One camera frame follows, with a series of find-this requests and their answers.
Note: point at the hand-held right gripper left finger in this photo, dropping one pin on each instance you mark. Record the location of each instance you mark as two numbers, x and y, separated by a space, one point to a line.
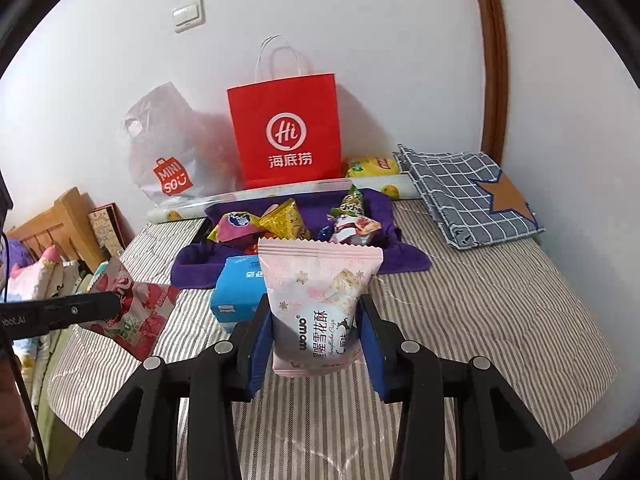
257 360

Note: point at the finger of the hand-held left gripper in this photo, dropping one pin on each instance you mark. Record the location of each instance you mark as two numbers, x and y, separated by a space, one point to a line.
85 307

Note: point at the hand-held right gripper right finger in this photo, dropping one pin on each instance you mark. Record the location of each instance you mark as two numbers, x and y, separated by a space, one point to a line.
372 355

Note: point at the pink bear snack packet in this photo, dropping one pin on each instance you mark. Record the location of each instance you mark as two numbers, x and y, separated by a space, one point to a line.
145 315

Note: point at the pink white pastry packet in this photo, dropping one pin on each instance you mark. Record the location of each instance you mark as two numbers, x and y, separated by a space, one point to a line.
320 300

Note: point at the purple cloth covered tray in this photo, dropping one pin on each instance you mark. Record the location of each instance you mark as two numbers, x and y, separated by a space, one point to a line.
200 265

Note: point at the dark blue cookie packet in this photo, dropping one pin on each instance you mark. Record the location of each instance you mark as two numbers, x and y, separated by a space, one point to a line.
326 234

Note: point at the purple yellow snack packet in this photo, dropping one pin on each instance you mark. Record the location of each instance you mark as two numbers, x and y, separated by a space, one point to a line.
240 225

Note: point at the yellow black print snack packet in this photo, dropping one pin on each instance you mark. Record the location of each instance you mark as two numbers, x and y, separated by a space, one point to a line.
282 220

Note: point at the green snack packet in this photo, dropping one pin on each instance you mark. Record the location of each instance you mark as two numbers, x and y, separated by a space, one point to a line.
352 205

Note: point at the person's left forearm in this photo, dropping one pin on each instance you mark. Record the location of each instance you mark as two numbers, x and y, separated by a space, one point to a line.
12 400

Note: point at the pink plush toy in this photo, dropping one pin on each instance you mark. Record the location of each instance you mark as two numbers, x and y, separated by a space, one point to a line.
42 270

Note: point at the purple plush toy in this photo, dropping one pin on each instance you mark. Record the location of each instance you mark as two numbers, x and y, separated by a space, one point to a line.
20 252

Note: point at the blue tissue pack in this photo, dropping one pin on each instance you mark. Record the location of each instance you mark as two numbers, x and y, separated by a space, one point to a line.
235 285

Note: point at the patterned box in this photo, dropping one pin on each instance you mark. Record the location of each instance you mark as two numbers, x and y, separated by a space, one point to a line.
107 230

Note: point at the wooden headboard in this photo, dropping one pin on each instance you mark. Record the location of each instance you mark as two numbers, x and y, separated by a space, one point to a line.
60 220

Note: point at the green bed sheet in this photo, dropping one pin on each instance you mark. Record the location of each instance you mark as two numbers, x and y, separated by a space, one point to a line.
45 410

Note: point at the fruit print wrapping roll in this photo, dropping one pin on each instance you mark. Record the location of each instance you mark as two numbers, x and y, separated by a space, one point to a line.
190 210

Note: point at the grid cloth with star patch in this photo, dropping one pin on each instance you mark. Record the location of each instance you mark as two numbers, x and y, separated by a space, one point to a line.
450 195

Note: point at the yellow bag with green label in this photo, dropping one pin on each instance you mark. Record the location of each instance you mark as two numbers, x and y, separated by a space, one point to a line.
372 166

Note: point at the clear plastic bag orange label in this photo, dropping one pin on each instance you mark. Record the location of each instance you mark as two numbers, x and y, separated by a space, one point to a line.
170 135

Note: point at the brown wooden baseboard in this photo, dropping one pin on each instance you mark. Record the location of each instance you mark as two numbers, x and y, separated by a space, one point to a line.
595 455

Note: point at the red paper bag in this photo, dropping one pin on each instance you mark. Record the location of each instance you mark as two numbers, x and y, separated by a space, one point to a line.
285 105

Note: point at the white light switch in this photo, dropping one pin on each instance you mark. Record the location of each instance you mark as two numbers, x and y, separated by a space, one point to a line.
189 15

